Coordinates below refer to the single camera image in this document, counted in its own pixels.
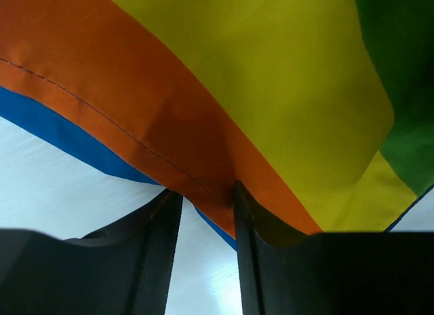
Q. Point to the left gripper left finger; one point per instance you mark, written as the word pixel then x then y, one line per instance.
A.
pixel 122 268

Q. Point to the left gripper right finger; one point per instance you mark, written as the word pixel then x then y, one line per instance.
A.
pixel 284 271

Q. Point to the rainbow striped shorts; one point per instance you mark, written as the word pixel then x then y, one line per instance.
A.
pixel 323 109

